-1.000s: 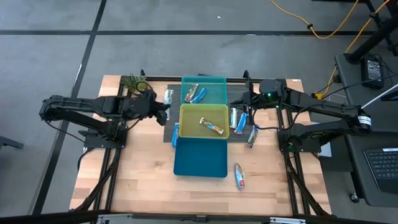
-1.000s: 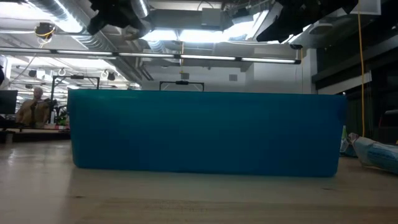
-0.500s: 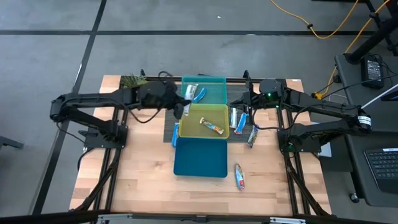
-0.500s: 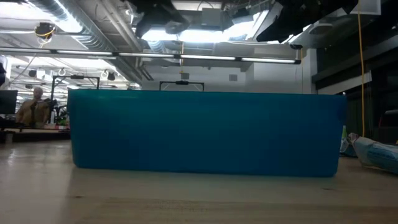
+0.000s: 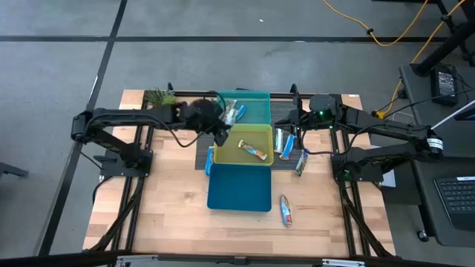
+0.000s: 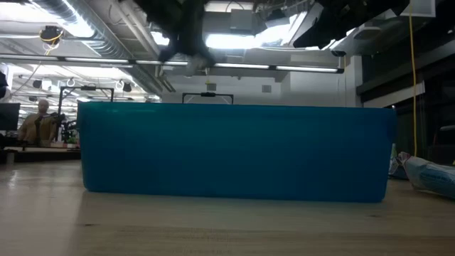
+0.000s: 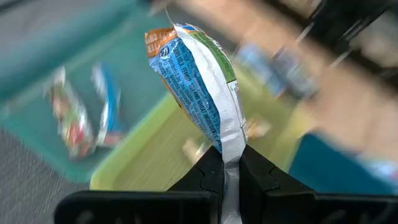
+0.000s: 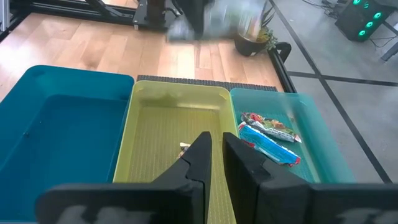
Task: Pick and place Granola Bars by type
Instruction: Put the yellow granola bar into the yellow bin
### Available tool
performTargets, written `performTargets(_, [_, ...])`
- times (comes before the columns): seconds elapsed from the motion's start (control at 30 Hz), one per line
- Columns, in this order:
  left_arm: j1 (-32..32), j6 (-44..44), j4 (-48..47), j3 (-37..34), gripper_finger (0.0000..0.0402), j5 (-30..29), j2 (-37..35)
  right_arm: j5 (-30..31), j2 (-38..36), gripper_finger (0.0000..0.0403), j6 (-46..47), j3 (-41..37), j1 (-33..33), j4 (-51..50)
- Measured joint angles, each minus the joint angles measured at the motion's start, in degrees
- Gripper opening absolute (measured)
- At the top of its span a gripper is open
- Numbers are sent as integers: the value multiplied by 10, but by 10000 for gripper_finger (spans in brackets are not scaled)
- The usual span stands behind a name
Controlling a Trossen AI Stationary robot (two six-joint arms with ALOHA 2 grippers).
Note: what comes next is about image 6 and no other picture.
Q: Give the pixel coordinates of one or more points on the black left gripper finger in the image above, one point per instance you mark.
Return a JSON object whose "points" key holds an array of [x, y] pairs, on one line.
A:
{"points": [[205, 51], [170, 49]]}

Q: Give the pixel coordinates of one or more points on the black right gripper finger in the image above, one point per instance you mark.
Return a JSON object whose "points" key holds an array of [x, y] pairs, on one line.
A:
{"points": [[309, 37], [326, 43]]}

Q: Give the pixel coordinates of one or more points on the white green granola bar wrapper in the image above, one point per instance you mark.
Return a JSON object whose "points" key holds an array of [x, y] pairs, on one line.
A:
{"points": [[394, 161]]}

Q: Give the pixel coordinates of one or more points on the blue white granola bar package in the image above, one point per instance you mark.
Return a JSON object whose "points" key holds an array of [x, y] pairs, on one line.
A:
{"points": [[432, 176]]}

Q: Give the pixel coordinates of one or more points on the long ceiling light bar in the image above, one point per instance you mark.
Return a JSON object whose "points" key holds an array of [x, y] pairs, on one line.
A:
{"points": [[89, 60]]}

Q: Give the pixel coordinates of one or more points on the white ceiling box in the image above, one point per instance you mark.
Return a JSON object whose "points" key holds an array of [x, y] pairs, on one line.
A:
{"points": [[421, 8]]}

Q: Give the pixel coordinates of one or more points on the teal plastic bin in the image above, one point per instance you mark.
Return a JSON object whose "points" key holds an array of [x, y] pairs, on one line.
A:
{"points": [[234, 153]]}

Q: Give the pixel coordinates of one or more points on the person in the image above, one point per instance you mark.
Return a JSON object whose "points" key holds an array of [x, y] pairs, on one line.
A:
{"points": [[32, 129]]}

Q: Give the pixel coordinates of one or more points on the background wooden table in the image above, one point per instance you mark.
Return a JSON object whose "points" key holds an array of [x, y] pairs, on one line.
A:
{"points": [[32, 150]]}

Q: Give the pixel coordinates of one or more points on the black monitor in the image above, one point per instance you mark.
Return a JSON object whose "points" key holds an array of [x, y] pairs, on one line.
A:
{"points": [[9, 116]]}

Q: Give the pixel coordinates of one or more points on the grey square wall vent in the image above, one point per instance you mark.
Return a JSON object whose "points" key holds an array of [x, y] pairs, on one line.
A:
{"points": [[266, 88], [211, 86]]}

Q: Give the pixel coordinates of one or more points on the small black frame rig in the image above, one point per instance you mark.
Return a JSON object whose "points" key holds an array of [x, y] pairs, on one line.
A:
{"points": [[208, 94]]}

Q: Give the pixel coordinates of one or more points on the silver ribbed ventilation duct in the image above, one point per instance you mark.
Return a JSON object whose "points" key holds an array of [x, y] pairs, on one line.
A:
{"points": [[103, 35]]}

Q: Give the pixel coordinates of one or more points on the tall black frame rig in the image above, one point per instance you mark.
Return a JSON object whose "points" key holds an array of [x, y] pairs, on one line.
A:
{"points": [[60, 103]]}

